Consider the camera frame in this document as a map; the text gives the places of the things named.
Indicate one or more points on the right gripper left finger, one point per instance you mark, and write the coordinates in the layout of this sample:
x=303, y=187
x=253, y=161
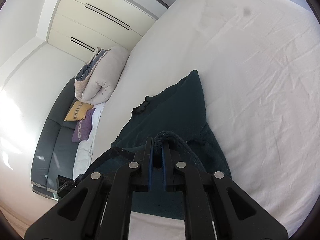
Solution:
x=133, y=177

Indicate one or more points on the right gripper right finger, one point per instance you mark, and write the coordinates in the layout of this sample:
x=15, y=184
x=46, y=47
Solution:
x=184, y=178

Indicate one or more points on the dark green knit sweater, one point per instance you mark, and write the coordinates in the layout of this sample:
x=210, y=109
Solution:
x=177, y=114

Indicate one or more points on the white pillow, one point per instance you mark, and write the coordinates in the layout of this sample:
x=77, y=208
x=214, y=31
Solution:
x=83, y=158

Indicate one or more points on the purple patterned cushion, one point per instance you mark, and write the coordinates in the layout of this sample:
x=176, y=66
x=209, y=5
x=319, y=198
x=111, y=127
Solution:
x=83, y=127

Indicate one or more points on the dark grey upholstered headboard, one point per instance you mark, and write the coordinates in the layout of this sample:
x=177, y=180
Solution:
x=55, y=152

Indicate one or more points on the yellow patterned cushion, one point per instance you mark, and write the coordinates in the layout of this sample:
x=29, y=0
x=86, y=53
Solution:
x=78, y=111

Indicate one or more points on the rolled beige duvet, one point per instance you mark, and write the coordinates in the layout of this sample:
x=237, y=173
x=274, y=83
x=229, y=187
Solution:
x=98, y=78

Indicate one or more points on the white bed sheet mattress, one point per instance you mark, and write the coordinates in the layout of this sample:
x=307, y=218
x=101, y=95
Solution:
x=258, y=61

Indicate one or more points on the cream wardrobe with black handles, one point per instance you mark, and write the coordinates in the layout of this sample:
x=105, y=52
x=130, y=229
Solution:
x=80, y=26

